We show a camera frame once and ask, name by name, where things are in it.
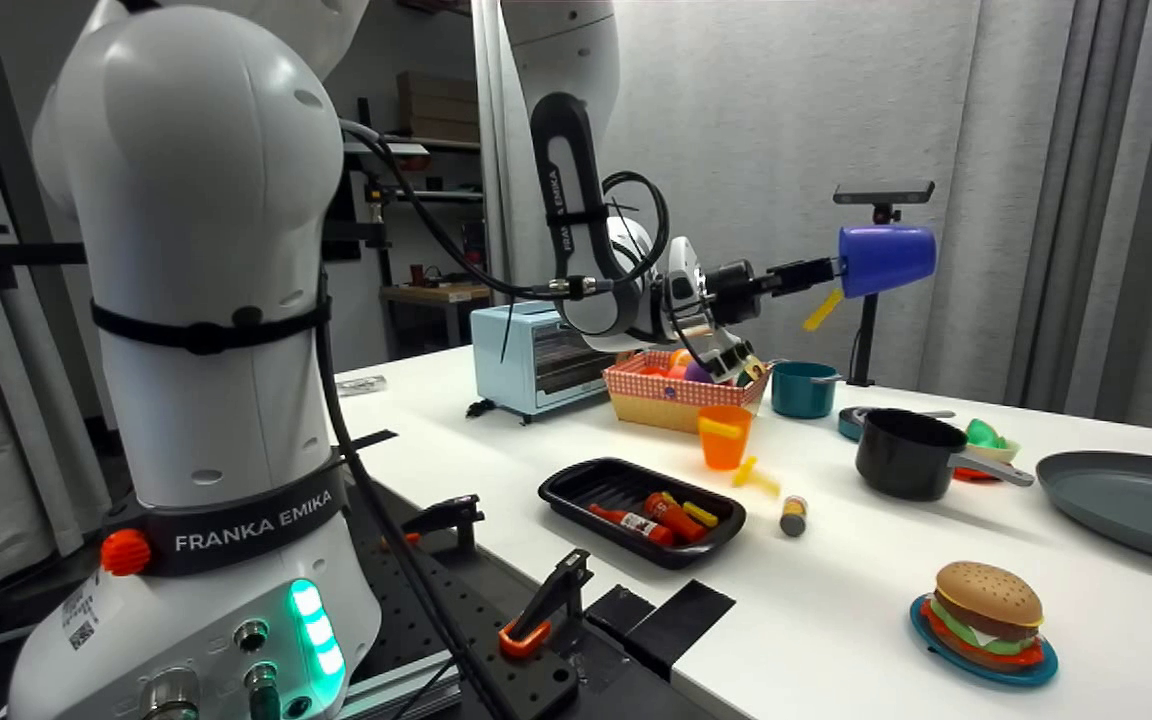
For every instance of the teal toy pot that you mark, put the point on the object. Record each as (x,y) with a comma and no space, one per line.
(803,389)

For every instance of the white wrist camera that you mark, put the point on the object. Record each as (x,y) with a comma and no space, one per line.
(684,275)

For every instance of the toy hamburger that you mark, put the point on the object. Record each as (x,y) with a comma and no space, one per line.
(991,614)

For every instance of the black perforated breadboard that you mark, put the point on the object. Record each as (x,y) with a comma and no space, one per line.
(468,603)

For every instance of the large grey tray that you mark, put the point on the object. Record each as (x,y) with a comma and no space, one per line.
(1130,507)

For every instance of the black tripod stand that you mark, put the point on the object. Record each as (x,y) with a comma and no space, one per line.
(881,334)

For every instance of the aluminium extrusion rail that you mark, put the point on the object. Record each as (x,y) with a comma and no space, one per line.
(396,684)

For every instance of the orange plastic cup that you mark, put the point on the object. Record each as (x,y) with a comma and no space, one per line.
(723,442)

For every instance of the yellow toy potato chip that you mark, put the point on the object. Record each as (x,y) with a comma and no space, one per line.
(703,515)
(755,474)
(821,308)

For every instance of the light blue toy oven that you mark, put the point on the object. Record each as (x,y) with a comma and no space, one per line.
(520,352)

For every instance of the toy burger stack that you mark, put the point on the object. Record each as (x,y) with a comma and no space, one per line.
(948,653)

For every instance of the small toy food can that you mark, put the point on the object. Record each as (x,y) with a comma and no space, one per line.
(793,519)

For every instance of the green toy food piece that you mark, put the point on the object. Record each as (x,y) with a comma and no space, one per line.
(991,432)

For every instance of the plain toy ketchup bottle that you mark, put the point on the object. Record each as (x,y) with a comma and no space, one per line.
(667,515)

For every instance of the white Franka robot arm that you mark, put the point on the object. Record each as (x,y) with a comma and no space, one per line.
(201,266)

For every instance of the red toy food slice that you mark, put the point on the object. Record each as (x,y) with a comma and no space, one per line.
(976,474)

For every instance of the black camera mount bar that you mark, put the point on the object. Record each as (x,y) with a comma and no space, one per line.
(3,253)

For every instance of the blue plastic cup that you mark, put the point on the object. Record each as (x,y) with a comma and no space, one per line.
(890,256)

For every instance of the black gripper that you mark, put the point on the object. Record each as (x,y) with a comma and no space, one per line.
(735,293)

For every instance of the background storage shelf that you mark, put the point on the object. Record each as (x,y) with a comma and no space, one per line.
(418,201)

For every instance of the red ketchup bottle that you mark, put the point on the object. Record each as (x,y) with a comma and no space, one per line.
(628,527)

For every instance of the black ribbed plastic tray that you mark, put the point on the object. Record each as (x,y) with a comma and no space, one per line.
(576,491)

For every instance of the black tape strip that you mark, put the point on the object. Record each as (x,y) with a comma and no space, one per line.
(370,442)

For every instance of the red checkered cardboard basket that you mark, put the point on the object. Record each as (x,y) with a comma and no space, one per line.
(661,401)

